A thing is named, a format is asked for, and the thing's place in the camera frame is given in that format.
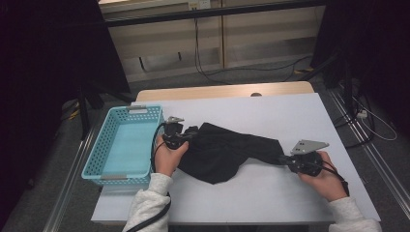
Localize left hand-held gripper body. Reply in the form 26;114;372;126
161;115;191;151

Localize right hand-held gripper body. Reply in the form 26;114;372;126
286;139;330;177

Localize black pants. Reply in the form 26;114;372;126
177;122;286;186

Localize light blue plastic basket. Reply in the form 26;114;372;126
80;104;166;188

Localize person's left hand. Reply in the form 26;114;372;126
154;134;190;178

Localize person's right hand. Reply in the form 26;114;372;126
298;151;349;203

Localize light wooden table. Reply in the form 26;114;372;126
134;80;315;102

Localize white table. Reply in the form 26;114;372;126
91;92;381;225

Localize black stand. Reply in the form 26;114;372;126
303;51;354;114
76;83;136;141

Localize beige low cabinet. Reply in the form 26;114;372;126
98;0;327;83

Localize black metal bar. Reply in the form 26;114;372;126
104;0;327;28

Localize large black curtain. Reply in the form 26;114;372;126
0;0;132;223

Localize right hand-held gripper cable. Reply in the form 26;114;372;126
318;159;351;197

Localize bundle of black cables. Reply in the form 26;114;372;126
333;93;376;149

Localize metal floor rail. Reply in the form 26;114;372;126
328;88;410;220
43;127;98;232

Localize long black floor cable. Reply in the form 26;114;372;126
192;17;313;85

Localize white floor cable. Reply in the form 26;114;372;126
352;96;398;142

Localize yellow cable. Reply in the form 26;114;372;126
61;101;81;122

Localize white wall socket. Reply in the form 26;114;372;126
188;0;211;10

